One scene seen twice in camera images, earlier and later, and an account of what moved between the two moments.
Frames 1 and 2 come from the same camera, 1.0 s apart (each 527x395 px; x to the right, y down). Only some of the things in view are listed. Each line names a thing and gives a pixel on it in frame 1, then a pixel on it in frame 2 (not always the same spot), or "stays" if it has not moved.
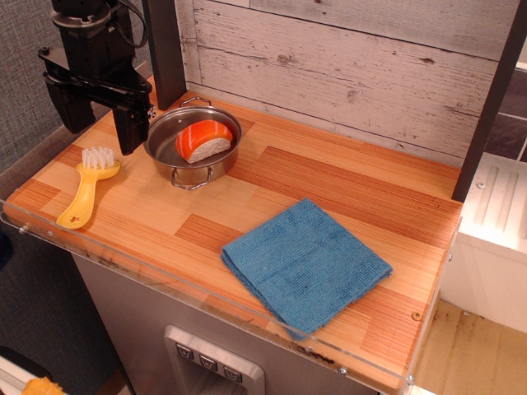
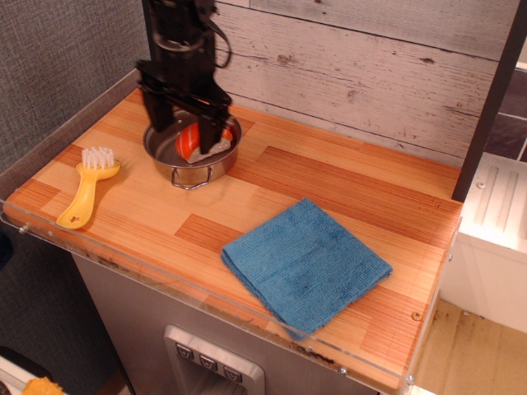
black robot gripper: (95, 63) -> (181, 67)
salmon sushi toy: (202, 140) stays
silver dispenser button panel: (200, 366) stays
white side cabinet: (488, 267) stays
